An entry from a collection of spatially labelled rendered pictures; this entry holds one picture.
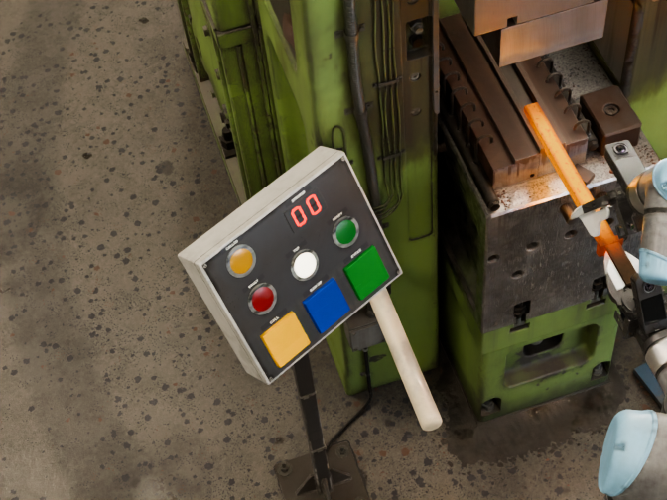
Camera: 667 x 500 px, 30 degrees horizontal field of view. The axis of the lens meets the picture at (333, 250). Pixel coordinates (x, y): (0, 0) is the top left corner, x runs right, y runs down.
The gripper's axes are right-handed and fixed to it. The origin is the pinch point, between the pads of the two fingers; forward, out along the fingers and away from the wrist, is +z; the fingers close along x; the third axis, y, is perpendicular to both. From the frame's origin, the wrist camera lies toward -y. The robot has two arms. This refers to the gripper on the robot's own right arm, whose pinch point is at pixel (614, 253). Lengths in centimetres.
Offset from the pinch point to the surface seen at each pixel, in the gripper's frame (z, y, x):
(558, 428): 16, 100, 3
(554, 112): 36.1, 1.1, 4.1
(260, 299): 7, -10, -64
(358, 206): 19.2, -10.9, -42.2
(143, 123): 156, 99, -75
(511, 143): 32.0, 1.2, -6.8
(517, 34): 27.4, -34.0, -8.9
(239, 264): 11, -16, -66
